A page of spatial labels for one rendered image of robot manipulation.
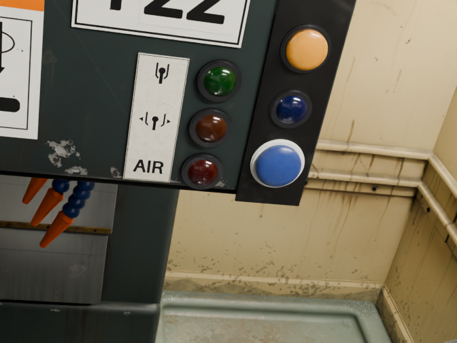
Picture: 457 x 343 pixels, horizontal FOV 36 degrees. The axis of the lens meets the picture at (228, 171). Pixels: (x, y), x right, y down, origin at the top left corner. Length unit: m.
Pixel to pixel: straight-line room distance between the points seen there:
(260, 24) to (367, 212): 1.44
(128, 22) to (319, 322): 1.60
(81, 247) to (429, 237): 0.88
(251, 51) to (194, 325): 1.45
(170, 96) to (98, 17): 0.06
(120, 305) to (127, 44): 1.03
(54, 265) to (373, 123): 0.82
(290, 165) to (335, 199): 1.33
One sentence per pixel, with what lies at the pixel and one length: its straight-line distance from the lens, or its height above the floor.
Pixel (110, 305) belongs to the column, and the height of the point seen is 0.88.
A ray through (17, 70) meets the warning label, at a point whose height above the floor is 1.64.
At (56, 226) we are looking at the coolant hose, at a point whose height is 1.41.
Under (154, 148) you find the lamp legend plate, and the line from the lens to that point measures 0.44.
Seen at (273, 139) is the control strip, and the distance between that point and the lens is 0.45.
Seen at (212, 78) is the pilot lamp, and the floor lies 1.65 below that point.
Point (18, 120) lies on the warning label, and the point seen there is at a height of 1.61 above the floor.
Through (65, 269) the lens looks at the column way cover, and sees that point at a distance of 1.32.
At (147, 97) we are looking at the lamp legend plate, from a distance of 0.43.
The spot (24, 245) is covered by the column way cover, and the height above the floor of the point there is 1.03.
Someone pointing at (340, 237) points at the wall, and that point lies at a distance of 1.86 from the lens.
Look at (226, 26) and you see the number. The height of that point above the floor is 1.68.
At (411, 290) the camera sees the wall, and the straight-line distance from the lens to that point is 1.86.
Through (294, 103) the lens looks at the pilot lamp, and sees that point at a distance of 0.44.
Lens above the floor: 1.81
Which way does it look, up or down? 29 degrees down
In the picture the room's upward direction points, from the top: 12 degrees clockwise
